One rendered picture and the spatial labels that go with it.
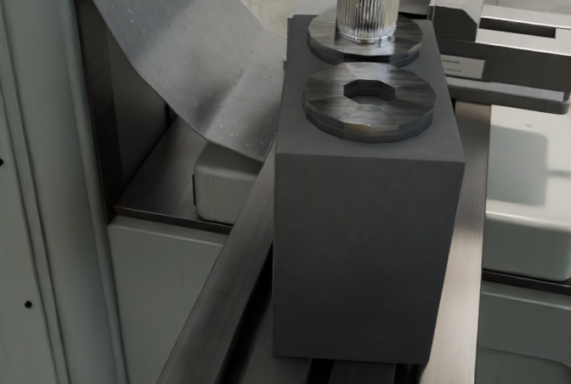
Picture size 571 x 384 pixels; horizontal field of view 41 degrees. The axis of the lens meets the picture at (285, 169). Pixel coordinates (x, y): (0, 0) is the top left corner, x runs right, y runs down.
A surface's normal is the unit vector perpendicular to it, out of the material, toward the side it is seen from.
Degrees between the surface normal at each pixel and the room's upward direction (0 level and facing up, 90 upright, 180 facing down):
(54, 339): 88
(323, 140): 0
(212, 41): 45
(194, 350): 0
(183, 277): 90
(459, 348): 0
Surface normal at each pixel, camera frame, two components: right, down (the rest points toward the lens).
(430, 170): -0.06, 0.56
